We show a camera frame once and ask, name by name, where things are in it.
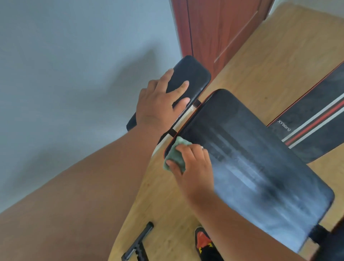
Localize person's right hand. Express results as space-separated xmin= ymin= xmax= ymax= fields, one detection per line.
xmin=166 ymin=144 xmax=215 ymax=208

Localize person's left hand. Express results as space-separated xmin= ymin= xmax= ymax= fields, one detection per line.
xmin=135 ymin=68 xmax=191 ymax=135

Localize green cleaning cloth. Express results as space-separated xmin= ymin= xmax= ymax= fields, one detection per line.
xmin=163 ymin=136 xmax=204 ymax=174

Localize black weight bench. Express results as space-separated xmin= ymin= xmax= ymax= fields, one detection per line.
xmin=121 ymin=55 xmax=344 ymax=261

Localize person's left forearm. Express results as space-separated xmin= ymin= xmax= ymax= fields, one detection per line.
xmin=0 ymin=122 xmax=164 ymax=261

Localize person's right forearm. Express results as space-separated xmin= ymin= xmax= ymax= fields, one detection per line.
xmin=188 ymin=188 xmax=307 ymax=261

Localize red black left shoe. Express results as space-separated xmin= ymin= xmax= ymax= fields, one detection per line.
xmin=194 ymin=227 xmax=215 ymax=256

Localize black trousers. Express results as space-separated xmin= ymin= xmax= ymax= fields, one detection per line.
xmin=200 ymin=243 xmax=224 ymax=261

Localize red-brown wooden door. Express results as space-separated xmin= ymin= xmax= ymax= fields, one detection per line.
xmin=171 ymin=0 xmax=274 ymax=81

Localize striped black sit-up bench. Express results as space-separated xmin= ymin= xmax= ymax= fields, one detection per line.
xmin=267 ymin=61 xmax=344 ymax=165

